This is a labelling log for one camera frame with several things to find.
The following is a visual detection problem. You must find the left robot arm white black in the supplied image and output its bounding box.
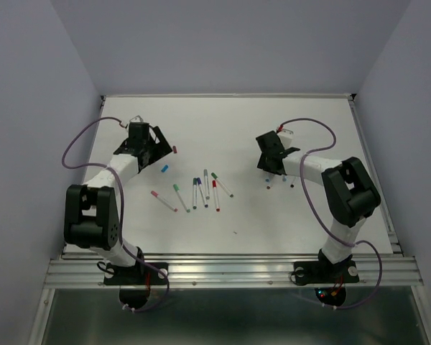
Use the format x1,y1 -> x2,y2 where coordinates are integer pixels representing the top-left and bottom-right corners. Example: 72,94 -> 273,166
64,118 -> 172,283

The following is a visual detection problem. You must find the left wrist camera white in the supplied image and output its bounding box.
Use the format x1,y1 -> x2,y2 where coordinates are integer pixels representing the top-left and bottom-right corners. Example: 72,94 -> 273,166
129,115 -> 144,123

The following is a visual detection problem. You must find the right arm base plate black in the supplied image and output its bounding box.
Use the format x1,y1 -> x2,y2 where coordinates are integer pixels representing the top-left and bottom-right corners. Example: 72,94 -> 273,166
289,260 -> 360,307

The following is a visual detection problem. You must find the red cap marker pen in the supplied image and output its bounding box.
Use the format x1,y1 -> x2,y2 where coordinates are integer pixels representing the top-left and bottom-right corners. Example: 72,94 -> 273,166
212,180 -> 221,212

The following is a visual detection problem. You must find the pink cap marker pen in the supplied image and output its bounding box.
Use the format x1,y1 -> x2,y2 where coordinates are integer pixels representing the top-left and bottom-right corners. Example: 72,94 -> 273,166
151,190 -> 178,212

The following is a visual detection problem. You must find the aluminium rail frame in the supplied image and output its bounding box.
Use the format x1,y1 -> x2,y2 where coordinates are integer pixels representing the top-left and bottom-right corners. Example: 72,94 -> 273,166
44,254 -> 423,290

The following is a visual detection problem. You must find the black cap marker pen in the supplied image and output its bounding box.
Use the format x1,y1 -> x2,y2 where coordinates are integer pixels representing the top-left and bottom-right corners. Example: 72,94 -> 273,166
290,176 -> 297,188

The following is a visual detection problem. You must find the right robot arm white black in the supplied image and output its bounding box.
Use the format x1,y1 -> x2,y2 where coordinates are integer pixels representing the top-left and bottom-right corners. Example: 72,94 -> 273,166
256,131 -> 381,280

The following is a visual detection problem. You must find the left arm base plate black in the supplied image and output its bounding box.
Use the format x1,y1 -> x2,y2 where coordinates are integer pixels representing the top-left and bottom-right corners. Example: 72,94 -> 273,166
96,261 -> 169,313

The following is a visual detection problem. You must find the brown cap marker pen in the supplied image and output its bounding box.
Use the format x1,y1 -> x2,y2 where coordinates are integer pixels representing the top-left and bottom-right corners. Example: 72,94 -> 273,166
266,177 -> 272,190

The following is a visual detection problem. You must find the light green cap marker pen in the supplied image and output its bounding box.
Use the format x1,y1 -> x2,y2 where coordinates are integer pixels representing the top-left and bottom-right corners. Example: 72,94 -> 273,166
173,184 -> 190,213

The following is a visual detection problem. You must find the dark green cap marker pen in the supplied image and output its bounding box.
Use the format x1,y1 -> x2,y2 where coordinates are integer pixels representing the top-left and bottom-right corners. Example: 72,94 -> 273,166
192,178 -> 198,210

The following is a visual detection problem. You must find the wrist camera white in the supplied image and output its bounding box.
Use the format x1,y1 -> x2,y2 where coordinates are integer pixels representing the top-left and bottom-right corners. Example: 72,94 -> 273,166
277,129 -> 294,148
129,115 -> 144,123

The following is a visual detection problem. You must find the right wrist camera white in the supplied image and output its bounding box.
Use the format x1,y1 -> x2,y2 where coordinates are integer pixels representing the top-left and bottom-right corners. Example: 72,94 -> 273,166
277,129 -> 294,148

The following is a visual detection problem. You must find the grey cap marker pen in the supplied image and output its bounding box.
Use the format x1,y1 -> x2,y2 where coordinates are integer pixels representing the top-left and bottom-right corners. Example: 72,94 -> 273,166
203,169 -> 210,201

